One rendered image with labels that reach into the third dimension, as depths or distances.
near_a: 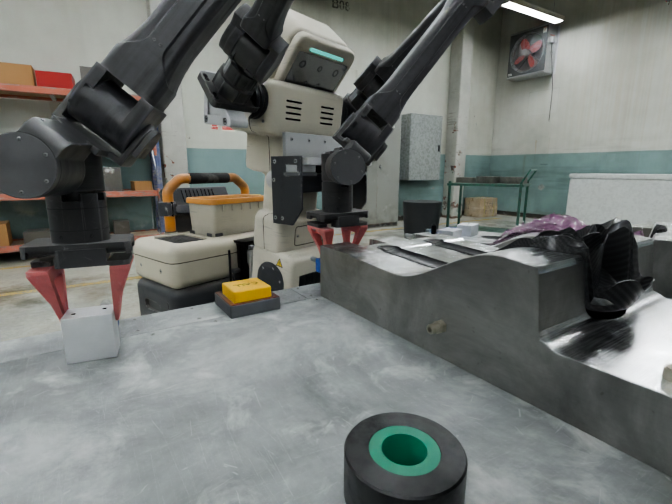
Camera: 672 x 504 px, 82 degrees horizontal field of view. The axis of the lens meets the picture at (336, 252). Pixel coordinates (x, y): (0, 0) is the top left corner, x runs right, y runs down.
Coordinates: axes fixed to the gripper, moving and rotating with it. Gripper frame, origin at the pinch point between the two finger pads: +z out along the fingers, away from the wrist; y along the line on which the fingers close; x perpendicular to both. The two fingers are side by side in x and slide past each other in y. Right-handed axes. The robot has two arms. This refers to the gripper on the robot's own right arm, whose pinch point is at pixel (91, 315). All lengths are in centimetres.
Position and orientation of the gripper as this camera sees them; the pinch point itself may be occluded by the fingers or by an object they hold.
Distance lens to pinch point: 55.0
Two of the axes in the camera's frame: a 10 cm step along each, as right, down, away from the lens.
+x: -4.0, -1.8, 9.0
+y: 9.2, -0.8, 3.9
